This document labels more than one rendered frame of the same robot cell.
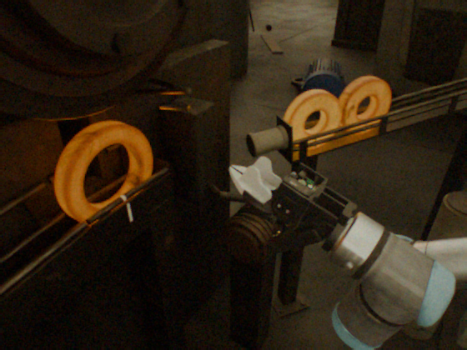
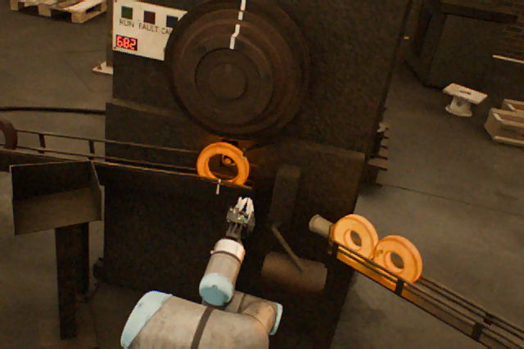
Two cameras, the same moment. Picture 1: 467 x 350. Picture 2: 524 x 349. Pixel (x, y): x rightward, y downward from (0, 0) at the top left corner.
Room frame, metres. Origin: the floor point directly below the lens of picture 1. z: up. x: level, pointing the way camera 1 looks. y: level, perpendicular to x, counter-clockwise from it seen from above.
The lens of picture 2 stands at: (-0.11, -1.30, 1.68)
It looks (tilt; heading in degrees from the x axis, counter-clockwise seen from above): 29 degrees down; 62
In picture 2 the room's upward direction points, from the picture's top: 10 degrees clockwise
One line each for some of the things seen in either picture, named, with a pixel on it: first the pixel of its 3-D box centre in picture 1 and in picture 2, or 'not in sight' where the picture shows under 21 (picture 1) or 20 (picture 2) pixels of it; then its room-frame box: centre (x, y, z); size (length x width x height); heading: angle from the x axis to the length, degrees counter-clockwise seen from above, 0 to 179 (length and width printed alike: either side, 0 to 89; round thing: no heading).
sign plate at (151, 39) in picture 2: not in sight; (149, 31); (0.30, 0.49, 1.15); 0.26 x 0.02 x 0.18; 146
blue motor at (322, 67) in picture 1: (323, 83); not in sight; (2.62, -0.69, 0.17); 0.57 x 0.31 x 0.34; 166
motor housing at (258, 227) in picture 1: (258, 274); (283, 315); (0.72, -0.08, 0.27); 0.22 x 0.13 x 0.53; 146
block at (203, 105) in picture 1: (190, 151); (284, 197); (0.73, 0.09, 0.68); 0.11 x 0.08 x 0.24; 56
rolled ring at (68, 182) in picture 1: (108, 174); (223, 167); (0.52, 0.21, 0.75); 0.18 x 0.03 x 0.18; 145
